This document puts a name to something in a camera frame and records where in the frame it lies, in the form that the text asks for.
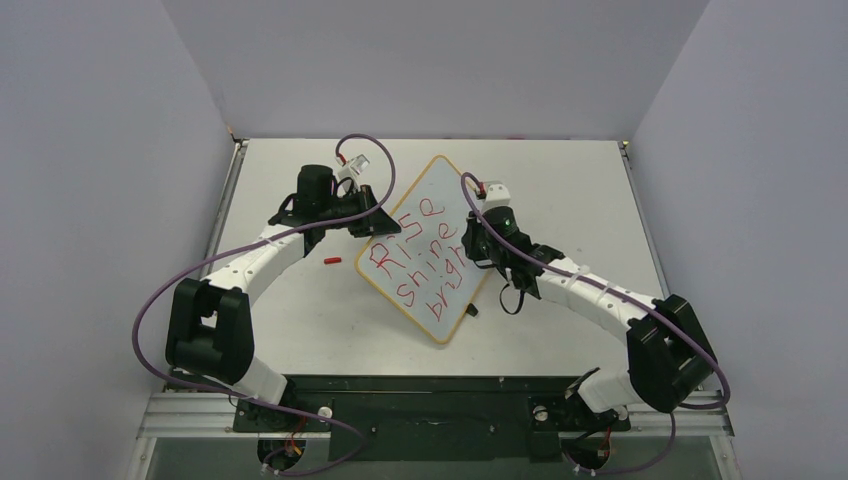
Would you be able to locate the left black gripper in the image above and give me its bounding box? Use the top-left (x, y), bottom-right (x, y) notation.
top-left (320, 185), bottom-right (401, 238)

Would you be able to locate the yellow framed whiteboard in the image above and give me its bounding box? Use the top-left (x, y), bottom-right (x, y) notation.
top-left (355, 155), bottom-right (488, 344)

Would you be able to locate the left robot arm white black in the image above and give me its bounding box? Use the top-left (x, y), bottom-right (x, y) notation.
top-left (165, 164), bottom-right (402, 430)

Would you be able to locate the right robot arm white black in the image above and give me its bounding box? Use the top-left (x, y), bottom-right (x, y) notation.
top-left (461, 207), bottom-right (716, 427)

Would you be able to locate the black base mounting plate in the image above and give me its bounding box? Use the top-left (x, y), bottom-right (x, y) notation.
top-left (226, 375), bottom-right (666, 474)

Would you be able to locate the front aluminium extrusion bar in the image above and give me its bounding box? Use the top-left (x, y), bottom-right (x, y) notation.
top-left (137, 392), bottom-right (236, 438)

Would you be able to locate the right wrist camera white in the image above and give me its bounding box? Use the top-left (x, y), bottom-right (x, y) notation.
top-left (476, 181), bottom-right (511, 214)

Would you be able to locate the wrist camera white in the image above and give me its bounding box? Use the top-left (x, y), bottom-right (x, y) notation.
top-left (336, 154), bottom-right (370, 181)
top-left (476, 181), bottom-right (511, 214)

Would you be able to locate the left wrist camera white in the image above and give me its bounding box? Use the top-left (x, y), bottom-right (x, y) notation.
top-left (336, 154), bottom-right (370, 181)

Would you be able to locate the left aluminium rail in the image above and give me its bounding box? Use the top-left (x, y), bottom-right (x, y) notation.
top-left (173, 139), bottom-right (250, 371)

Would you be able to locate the aluminium rail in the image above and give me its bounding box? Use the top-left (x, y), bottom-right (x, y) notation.
top-left (173, 139), bottom-right (250, 371)
top-left (618, 140), bottom-right (670, 297)

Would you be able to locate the right aluminium rail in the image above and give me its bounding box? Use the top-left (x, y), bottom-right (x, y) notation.
top-left (618, 140), bottom-right (670, 297)

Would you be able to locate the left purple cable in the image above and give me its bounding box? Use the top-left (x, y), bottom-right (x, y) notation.
top-left (131, 133), bottom-right (397, 478)

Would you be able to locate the purple cable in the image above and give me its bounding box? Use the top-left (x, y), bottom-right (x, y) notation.
top-left (459, 172), bottom-right (731, 477)
top-left (131, 133), bottom-right (397, 478)

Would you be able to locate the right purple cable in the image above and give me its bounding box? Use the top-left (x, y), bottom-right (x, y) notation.
top-left (459, 172), bottom-right (731, 477)

